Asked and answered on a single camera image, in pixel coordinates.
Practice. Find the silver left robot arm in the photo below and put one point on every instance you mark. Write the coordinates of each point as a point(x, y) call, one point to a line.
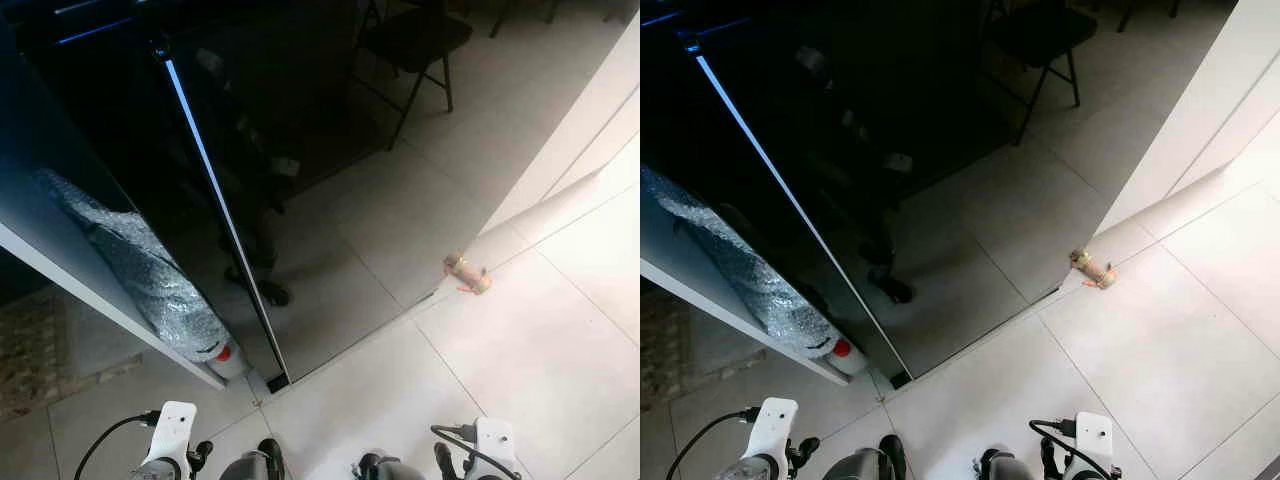
point(155, 471)
point(745, 470)

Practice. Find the black glass fridge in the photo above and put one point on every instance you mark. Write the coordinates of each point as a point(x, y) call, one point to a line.
point(120, 120)
point(760, 130)

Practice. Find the dark robot right leg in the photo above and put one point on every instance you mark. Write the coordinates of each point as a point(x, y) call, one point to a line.
point(1005, 466)
point(385, 468)

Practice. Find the dark robot leg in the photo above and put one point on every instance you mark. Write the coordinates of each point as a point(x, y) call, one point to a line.
point(255, 462)
point(865, 462)
point(1005, 466)
point(385, 468)

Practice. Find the dark robot left leg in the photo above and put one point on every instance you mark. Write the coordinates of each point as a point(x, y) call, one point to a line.
point(255, 462)
point(865, 462)

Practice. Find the white jug with red cap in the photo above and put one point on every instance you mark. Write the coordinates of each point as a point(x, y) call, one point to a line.
point(228, 360)
point(848, 355)

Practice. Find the patterned floor mat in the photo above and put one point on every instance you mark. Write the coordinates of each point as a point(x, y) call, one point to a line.
point(40, 350)
point(670, 340)

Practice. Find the bubble wrap roll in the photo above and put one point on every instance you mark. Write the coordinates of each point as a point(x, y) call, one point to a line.
point(140, 270)
point(745, 265)

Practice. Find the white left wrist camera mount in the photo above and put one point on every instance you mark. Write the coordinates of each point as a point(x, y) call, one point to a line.
point(775, 432)
point(175, 435)

